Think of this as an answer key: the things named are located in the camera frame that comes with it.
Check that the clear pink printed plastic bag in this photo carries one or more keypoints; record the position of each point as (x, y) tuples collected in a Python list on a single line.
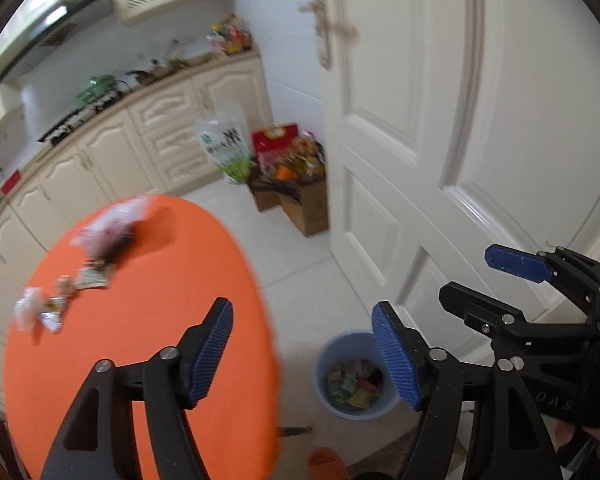
[(112, 222)]

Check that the group of bottles and packets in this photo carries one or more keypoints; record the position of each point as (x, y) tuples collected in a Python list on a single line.
[(230, 35)]

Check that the black metal chair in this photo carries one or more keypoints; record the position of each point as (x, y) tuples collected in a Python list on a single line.
[(295, 430)]

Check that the white green printed shopping bag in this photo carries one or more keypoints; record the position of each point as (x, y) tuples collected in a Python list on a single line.
[(225, 140)]

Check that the steel range hood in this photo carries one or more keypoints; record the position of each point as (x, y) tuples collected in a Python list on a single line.
[(50, 20)]

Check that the dark brown wrapper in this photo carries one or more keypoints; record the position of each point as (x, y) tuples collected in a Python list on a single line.
[(117, 250)]

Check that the dark frying pan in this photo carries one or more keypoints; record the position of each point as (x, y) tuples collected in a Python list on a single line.
[(147, 75)]

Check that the blue plastic waste bin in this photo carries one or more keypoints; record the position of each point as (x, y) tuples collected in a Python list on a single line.
[(330, 360)]

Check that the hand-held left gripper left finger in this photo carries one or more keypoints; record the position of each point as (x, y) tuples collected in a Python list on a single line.
[(212, 350)]

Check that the clear glass bottle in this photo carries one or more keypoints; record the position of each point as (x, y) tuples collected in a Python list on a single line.
[(176, 51)]

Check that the cream lower kitchen cabinets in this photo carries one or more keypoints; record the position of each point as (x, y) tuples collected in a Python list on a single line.
[(110, 150)]

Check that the small brown cardboard box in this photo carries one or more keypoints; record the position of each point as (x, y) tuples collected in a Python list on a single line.
[(265, 199)]

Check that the red gift box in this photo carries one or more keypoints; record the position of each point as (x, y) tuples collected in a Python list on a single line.
[(275, 135)]

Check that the person's right hand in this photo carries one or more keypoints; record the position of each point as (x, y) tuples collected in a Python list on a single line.
[(575, 437)]

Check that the heap of wrappers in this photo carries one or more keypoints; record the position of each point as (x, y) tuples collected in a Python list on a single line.
[(355, 390)]

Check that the large brown cardboard box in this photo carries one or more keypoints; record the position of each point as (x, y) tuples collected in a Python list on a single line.
[(307, 207)]

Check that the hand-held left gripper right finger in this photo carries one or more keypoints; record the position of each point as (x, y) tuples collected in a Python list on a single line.
[(395, 355)]

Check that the red box on counter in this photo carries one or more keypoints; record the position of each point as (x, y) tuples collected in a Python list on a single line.
[(10, 181)]

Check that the orange slipper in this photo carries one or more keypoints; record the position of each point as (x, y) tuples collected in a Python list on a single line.
[(327, 465)]

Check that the pile of snack wrappers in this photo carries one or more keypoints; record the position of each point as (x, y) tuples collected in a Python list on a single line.
[(92, 278)]

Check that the white panelled door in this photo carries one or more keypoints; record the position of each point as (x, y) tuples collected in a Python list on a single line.
[(420, 85)]

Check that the orange round table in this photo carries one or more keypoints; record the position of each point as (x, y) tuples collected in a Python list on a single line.
[(155, 270)]

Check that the black gas stove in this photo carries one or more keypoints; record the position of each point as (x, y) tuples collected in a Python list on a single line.
[(75, 120)]

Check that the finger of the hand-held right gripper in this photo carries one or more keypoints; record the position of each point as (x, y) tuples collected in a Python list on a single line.
[(515, 262), (480, 310)]

